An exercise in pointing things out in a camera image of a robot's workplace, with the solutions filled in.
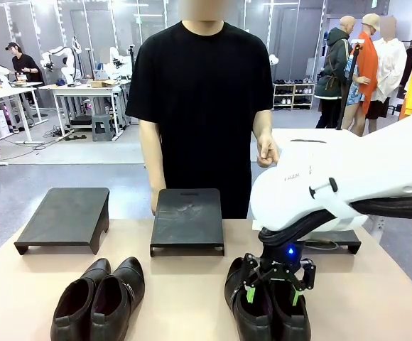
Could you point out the cardboard box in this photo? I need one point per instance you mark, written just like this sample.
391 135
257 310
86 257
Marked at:
103 84

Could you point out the mannequin in dark green jacket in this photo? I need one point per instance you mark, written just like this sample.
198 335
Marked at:
334 71

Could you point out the mannequin in orange garment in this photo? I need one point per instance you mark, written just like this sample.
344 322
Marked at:
364 71

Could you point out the person in black t-shirt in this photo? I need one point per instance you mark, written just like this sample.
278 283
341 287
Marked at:
199 106

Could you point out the black shoe stand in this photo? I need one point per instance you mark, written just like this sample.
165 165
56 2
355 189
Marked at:
187 220
348 238
64 216

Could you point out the white desk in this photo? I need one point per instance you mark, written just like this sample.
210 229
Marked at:
10 93

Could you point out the grey plastic stool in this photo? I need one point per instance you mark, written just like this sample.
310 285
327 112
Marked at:
103 128

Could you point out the white shoe rack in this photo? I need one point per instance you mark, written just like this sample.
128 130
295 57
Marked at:
293 96

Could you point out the person with black cap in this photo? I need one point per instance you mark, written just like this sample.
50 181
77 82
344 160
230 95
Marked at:
25 67

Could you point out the plain black leather shoe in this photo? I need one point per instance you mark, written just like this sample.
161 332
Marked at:
72 305
293 323

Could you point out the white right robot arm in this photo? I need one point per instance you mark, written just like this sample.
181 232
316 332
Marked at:
337 160

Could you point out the white work table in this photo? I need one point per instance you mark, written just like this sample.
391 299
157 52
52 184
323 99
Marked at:
81 89

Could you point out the person's right hand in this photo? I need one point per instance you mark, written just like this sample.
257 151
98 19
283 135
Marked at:
155 202

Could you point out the person's right forearm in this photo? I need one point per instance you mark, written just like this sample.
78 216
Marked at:
154 170

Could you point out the person's left forearm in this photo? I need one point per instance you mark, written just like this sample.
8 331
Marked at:
263 124

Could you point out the person's left hand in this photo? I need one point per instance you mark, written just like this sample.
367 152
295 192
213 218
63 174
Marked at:
267 151

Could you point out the black camera tripod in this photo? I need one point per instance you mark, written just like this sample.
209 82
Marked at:
348 81

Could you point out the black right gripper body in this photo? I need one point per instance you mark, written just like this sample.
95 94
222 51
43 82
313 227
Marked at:
283 257

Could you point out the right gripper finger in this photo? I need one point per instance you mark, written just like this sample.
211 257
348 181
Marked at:
309 275
247 270

